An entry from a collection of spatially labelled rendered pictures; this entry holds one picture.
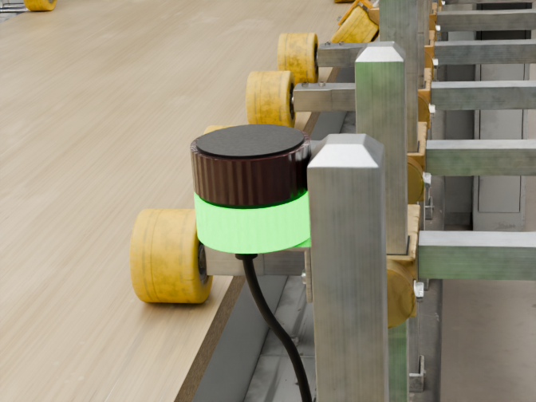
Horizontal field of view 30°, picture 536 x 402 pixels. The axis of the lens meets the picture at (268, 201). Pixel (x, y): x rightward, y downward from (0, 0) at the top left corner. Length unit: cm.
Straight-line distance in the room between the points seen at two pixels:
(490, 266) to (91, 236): 42
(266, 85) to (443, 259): 54
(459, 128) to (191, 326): 250
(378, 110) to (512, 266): 18
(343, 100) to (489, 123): 187
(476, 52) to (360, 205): 106
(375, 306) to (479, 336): 220
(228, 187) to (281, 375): 84
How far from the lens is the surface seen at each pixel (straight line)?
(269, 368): 132
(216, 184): 48
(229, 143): 49
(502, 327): 275
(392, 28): 97
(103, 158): 127
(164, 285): 83
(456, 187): 333
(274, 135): 50
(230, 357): 118
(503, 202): 322
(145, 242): 83
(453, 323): 276
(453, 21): 177
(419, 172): 98
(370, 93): 72
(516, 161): 105
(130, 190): 115
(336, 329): 51
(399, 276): 74
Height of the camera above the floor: 128
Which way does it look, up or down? 20 degrees down
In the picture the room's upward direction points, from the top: 3 degrees counter-clockwise
